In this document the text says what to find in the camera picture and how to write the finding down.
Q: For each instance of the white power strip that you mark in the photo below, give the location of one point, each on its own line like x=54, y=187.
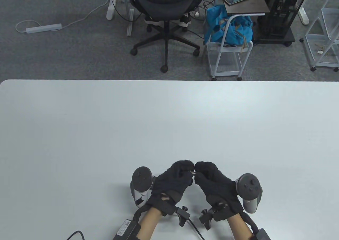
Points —
x=43, y=28

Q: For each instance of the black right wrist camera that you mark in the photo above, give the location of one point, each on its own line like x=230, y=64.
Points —
x=206, y=218

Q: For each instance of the dark side table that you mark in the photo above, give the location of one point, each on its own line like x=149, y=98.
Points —
x=251, y=4

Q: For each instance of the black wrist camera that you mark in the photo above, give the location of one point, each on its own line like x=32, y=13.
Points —
x=183, y=214
x=206, y=218

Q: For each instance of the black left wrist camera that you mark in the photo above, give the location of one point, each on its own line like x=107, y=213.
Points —
x=183, y=214

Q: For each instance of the person's right hand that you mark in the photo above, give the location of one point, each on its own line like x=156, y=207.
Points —
x=218, y=189

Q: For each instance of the person's left forearm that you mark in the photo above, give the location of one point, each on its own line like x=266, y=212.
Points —
x=149, y=224

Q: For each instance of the black wheeled platform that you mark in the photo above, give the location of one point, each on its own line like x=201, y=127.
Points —
x=275, y=39

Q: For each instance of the black mesh office chair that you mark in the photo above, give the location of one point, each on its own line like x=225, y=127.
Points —
x=165, y=1

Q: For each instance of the blue bag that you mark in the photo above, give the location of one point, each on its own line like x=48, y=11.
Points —
x=235, y=30

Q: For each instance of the white rolling shelf cart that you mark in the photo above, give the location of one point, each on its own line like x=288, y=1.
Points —
x=321, y=49

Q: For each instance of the black right forearm box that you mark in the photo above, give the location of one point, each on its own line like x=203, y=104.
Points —
x=262, y=235

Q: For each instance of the black left forearm box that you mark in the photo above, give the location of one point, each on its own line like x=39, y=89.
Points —
x=125, y=229

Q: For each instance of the grey left hand controller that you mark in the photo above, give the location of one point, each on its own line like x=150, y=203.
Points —
x=142, y=183

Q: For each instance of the white desk foot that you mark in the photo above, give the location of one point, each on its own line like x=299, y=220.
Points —
x=304, y=16

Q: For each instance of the grey hand controller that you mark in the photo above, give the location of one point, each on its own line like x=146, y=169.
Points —
x=142, y=183
x=249, y=189

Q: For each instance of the black computer case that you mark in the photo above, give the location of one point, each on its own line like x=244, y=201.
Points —
x=283, y=9

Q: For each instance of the white desk leg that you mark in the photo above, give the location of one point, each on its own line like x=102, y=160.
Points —
x=110, y=9

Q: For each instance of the grey right hand controller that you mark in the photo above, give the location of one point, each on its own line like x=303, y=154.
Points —
x=249, y=189

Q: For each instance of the person's left hand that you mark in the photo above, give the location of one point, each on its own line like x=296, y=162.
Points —
x=172, y=183

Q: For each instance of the person's right forearm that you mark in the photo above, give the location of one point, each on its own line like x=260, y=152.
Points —
x=239, y=228

